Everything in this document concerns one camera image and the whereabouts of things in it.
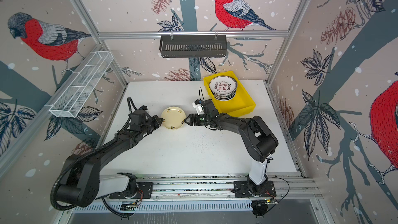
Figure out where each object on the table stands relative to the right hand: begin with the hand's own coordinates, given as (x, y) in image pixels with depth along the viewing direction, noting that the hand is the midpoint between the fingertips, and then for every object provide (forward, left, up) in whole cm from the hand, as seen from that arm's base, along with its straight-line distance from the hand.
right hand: (188, 122), depth 90 cm
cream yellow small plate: (+2, +9, +2) cm, 9 cm away
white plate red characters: (+30, -22, -2) cm, 38 cm away
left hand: (0, +14, +4) cm, 15 cm away
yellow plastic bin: (+23, -37, -8) cm, 44 cm away
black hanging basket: (+49, +12, +21) cm, 54 cm away
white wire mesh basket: (-5, +53, +25) cm, 59 cm away
